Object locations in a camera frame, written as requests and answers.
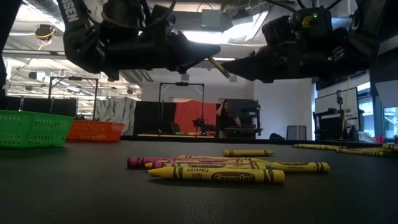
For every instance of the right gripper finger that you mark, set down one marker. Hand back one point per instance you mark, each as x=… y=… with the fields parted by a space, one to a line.
x=261 y=57
x=261 y=74

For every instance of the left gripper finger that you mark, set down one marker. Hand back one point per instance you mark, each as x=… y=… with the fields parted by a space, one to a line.
x=188 y=71
x=192 y=49

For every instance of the yellow-green crayon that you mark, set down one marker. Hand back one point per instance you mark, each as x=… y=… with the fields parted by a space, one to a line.
x=219 y=67

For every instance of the magenta crayon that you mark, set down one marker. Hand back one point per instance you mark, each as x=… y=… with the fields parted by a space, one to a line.
x=160 y=164
x=135 y=162

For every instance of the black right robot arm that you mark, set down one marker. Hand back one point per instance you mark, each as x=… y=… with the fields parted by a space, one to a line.
x=367 y=31

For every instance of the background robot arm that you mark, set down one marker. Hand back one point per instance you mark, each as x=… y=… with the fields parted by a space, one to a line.
x=200 y=122

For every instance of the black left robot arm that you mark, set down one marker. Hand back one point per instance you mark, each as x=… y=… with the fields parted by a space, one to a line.
x=77 y=37

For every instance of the ceiling strip light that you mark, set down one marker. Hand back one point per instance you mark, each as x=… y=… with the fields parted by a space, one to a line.
x=225 y=59

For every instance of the grey ceiling box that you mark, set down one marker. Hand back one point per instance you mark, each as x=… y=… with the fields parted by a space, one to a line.
x=211 y=18

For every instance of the black equipment cart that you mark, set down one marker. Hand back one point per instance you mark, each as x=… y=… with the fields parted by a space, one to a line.
x=248 y=109

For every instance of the white board panel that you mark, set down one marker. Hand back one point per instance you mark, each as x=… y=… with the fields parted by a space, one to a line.
x=326 y=99

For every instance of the red partition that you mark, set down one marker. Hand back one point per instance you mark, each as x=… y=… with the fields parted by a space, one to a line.
x=189 y=115

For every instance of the person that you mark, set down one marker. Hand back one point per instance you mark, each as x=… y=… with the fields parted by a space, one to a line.
x=222 y=118

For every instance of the black partition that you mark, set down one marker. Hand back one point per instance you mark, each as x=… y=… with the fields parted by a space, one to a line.
x=152 y=118

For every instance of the black bag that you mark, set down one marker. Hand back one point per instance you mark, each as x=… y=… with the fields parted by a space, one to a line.
x=276 y=137

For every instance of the black equipment rack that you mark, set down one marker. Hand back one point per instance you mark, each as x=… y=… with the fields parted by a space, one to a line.
x=329 y=124

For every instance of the grey bin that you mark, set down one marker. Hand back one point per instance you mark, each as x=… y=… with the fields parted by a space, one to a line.
x=296 y=133

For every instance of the leaf patterned tarp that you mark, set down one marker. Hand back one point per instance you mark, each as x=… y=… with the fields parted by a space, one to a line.
x=115 y=115

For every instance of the orange plastic basket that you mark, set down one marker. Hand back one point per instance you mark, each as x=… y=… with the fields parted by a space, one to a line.
x=96 y=132

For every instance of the black screen panel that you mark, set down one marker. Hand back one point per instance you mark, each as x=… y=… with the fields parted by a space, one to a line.
x=62 y=107

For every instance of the crayon pile right middle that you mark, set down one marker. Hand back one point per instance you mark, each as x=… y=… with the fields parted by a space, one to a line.
x=391 y=147

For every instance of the green plastic basket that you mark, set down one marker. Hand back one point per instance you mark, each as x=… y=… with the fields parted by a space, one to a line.
x=31 y=130

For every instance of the grey wall vent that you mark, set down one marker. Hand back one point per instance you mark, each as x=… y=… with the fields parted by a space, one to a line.
x=234 y=80
x=184 y=77

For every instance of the black gantry frame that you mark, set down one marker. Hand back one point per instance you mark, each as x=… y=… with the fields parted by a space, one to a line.
x=182 y=83
x=73 y=78

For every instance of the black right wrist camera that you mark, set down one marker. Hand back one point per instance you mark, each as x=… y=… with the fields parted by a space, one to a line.
x=314 y=28

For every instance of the black aluminium table frame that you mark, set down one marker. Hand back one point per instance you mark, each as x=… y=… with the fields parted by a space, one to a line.
x=248 y=140

